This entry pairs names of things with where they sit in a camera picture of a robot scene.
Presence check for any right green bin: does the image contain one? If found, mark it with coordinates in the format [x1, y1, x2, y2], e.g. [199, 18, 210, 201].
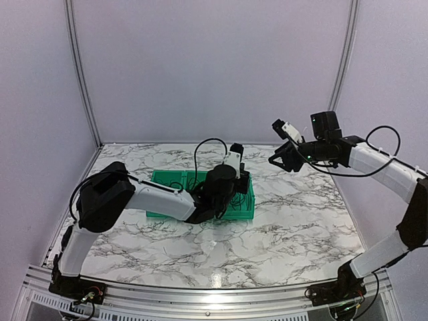
[216, 176, 255, 221]

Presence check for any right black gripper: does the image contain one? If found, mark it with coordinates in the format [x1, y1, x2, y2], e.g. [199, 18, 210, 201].
[269, 139, 328, 172]

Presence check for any aluminium frame post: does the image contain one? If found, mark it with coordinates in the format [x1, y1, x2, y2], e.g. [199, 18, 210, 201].
[322, 0, 360, 112]
[64, 0, 103, 149]

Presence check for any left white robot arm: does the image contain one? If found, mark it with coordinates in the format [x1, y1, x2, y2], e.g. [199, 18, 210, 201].
[51, 143, 250, 298]

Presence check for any middle green bin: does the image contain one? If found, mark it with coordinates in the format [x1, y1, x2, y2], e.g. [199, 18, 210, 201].
[183, 171, 207, 192]

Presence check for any dark blue cable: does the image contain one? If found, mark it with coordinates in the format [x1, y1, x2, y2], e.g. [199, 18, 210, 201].
[229, 192, 248, 211]

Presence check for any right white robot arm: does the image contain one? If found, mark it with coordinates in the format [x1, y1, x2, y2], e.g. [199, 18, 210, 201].
[269, 111, 427, 300]

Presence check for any left aluminium frame post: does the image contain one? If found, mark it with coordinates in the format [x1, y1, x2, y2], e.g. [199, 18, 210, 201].
[64, 0, 103, 149]

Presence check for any right aluminium frame post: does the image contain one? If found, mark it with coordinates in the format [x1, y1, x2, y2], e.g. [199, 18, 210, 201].
[322, 0, 360, 112]

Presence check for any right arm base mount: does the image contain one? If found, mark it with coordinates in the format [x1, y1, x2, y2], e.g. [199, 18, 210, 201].
[304, 280, 366, 306]

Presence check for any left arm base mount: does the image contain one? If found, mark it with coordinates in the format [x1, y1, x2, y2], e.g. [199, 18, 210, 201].
[48, 276, 106, 304]

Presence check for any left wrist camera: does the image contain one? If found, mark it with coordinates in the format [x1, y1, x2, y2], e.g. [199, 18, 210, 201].
[223, 142, 245, 179]

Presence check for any front aluminium rail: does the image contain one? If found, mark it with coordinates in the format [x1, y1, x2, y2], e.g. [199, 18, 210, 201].
[12, 265, 403, 320]

